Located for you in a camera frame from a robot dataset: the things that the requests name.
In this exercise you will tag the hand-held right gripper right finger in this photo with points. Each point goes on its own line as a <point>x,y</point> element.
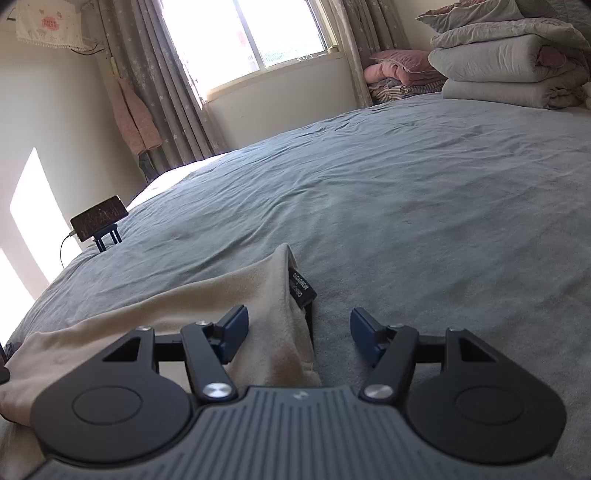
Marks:
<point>364,330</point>

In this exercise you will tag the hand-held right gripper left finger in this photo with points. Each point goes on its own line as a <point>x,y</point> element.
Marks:
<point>235,330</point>

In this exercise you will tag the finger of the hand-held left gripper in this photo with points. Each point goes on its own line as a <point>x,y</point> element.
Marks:
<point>3,364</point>

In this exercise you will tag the beige garment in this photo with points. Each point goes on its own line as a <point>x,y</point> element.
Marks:
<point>161,300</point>

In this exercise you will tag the bed with grey blanket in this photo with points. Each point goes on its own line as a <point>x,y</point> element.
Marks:
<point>392,194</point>

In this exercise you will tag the black legged phone stand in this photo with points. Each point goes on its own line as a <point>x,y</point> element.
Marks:
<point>107,237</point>

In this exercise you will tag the sideways black smartphone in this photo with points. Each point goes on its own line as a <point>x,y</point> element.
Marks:
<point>99,218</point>

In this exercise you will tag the grey hanging cloth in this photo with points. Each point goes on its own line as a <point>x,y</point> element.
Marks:
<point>147,166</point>

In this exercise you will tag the pink hanging jacket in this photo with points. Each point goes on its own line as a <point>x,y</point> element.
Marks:
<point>136,120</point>

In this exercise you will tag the striped folded blanket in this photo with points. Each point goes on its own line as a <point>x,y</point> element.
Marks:
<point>406,90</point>

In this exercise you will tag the grey star curtain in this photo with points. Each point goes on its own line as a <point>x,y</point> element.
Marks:
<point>369,27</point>
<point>152,92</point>

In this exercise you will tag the pink quilted pillow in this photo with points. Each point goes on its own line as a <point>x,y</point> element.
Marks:
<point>397,64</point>

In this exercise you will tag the folded beige blankets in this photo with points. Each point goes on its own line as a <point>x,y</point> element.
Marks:
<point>489,92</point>

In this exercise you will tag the thick folded grey quilt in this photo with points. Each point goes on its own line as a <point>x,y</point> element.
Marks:
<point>485,57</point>

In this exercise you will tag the window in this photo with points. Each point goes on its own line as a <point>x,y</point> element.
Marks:
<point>258,32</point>

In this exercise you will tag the grey and pink pillow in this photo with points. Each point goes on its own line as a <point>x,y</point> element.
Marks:
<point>471,16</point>

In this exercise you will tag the white pink printed cover cloth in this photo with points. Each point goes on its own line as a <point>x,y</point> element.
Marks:
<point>51,23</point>

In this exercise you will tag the grey quilted pillow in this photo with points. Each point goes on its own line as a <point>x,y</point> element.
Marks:
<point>563,11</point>

